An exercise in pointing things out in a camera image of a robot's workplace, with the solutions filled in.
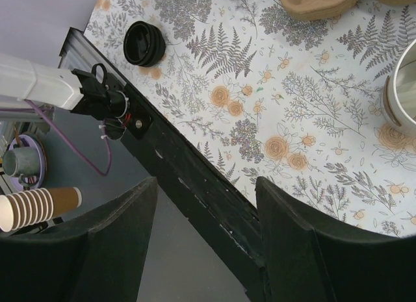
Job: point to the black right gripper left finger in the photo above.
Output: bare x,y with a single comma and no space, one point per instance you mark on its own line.
98,256

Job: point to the brown cardboard cup carrier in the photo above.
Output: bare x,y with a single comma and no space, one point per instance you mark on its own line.
311,10

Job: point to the grey mug on purple saucer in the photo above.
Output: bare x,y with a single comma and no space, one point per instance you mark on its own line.
25,162

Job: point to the white straw holder cup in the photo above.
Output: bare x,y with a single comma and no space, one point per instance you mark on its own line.
398,96

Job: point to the black mounting rail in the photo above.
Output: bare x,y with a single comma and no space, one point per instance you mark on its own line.
215,208

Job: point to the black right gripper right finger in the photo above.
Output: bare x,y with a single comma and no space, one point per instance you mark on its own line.
311,256

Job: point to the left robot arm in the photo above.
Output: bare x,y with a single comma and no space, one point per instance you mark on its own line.
93,93

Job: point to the floral table mat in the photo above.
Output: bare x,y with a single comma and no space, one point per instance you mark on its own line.
261,94

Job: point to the stack of paper cups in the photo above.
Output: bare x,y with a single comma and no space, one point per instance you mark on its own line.
31,207

